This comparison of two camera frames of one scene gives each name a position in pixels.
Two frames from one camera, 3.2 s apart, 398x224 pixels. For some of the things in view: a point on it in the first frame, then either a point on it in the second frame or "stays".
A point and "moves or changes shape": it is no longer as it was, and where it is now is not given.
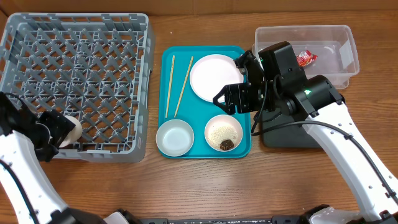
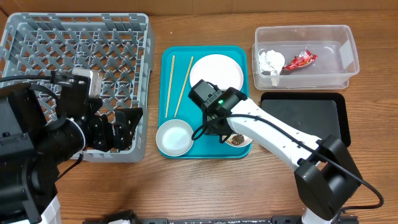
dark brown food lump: [226, 145] -> [237, 139]
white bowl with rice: [221, 127] moves or changes shape
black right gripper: [233, 100] -> [208, 130]
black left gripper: [62, 127] -> [123, 136]
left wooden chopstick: [171, 71] stays
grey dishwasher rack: [96, 66] stays
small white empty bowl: [175, 137] stays
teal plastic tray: [178, 101] stays
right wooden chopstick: [184, 84] stays
